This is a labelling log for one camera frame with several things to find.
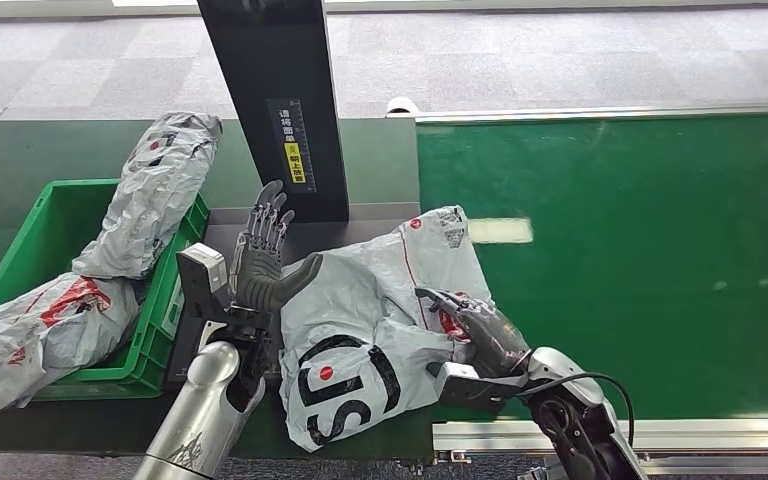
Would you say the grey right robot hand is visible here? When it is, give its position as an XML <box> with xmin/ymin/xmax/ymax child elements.
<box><xmin>414</xmin><ymin>286</ymin><xmax>534</xmax><ymax>380</ymax></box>

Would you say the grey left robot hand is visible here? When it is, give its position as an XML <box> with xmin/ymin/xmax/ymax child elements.
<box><xmin>228</xmin><ymin>180</ymin><xmax>325</xmax><ymax>315</ymax></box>

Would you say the green conveyor belt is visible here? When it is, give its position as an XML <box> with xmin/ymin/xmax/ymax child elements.
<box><xmin>415</xmin><ymin>113</ymin><xmax>768</xmax><ymax>423</ymax></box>

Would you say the black scanner platform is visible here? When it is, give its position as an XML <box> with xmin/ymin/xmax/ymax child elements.
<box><xmin>163</xmin><ymin>202</ymin><xmax>425</xmax><ymax>389</ymax></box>

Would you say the black yellow column label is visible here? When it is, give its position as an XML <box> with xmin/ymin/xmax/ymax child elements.
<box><xmin>266</xmin><ymin>97</ymin><xmax>318</xmax><ymax>195</ymax></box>

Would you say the long crumpled grey mailer bag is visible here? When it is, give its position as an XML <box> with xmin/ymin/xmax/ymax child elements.
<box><xmin>72</xmin><ymin>111</ymin><xmax>223</xmax><ymax>281</ymax></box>

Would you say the green plastic crate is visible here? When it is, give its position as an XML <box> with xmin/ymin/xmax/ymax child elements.
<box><xmin>0</xmin><ymin>178</ymin><xmax>211</xmax><ymax>401</ymax></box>

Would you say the black scanner column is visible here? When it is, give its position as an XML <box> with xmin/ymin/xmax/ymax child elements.
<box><xmin>197</xmin><ymin>0</ymin><xmax>351</xmax><ymax>225</ymax></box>

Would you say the grey mailer bag, red print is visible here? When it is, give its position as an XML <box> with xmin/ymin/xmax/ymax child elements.
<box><xmin>0</xmin><ymin>272</ymin><xmax>141</xmax><ymax>422</ymax></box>

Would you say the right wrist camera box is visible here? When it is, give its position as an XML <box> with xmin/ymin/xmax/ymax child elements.
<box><xmin>425</xmin><ymin>360</ymin><xmax>532</xmax><ymax>416</ymax></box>

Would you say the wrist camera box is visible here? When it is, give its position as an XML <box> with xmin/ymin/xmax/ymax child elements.
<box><xmin>176</xmin><ymin>242</ymin><xmax>230</xmax><ymax>323</ymax></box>
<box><xmin>425</xmin><ymin>360</ymin><xmax>532</xmax><ymax>416</ymax></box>

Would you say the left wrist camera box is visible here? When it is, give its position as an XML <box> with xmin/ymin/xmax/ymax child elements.
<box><xmin>176</xmin><ymin>242</ymin><xmax>230</xmax><ymax>323</ymax></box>

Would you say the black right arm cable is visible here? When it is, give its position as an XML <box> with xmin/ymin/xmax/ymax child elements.
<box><xmin>516</xmin><ymin>372</ymin><xmax>636</xmax><ymax>448</ymax></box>

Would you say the aluminium conveyor side rail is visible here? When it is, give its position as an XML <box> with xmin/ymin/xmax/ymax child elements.
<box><xmin>431</xmin><ymin>415</ymin><xmax>768</xmax><ymax>478</ymax></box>
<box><xmin>387</xmin><ymin>101</ymin><xmax>768</xmax><ymax>125</ymax></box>

